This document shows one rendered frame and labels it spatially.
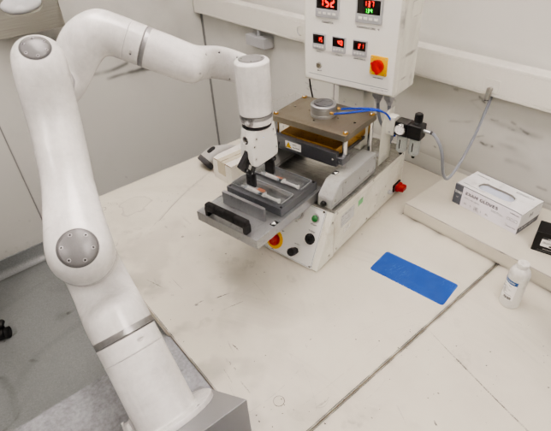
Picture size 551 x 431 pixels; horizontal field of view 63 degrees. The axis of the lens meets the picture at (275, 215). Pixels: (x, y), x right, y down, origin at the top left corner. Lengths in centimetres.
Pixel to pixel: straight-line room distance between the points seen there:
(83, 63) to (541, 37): 122
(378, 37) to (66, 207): 95
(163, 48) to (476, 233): 103
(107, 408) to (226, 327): 33
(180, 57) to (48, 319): 176
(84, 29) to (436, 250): 112
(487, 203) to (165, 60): 103
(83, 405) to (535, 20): 155
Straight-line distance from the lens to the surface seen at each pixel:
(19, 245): 286
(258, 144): 114
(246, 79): 107
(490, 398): 117
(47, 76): 99
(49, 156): 98
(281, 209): 118
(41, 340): 246
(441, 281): 137
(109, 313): 90
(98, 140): 273
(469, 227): 152
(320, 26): 149
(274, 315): 124
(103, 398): 119
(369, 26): 140
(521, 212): 151
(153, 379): 90
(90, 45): 110
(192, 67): 107
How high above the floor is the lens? 169
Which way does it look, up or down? 37 degrees down
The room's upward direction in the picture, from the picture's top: 4 degrees counter-clockwise
